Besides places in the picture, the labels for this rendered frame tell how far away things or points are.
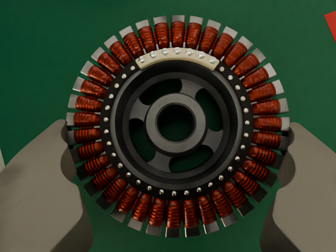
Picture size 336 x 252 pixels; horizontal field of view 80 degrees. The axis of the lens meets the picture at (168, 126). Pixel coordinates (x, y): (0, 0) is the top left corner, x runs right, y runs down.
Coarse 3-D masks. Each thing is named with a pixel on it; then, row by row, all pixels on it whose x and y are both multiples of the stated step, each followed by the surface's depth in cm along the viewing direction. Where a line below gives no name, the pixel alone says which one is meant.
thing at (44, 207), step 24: (48, 144) 9; (24, 168) 8; (48, 168) 7; (72, 168) 9; (0, 192) 7; (24, 192) 7; (48, 192) 7; (72, 192) 7; (0, 216) 6; (24, 216) 6; (48, 216) 6; (72, 216) 6; (0, 240) 5; (24, 240) 5; (48, 240) 5; (72, 240) 6
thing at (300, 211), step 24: (288, 144) 10; (312, 144) 9; (288, 168) 8; (312, 168) 7; (288, 192) 7; (312, 192) 7; (288, 216) 6; (312, 216) 6; (264, 240) 6; (288, 240) 5; (312, 240) 5
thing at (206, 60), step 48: (144, 48) 10; (192, 48) 10; (240, 48) 10; (96, 96) 10; (192, 96) 12; (240, 96) 10; (96, 144) 10; (192, 144) 11; (240, 144) 10; (96, 192) 10; (144, 192) 10; (192, 192) 10; (240, 192) 9
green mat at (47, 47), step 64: (0, 0) 15; (64, 0) 14; (128, 0) 14; (192, 0) 14; (256, 0) 14; (320, 0) 14; (0, 64) 14; (64, 64) 14; (320, 64) 14; (0, 128) 14; (320, 128) 13
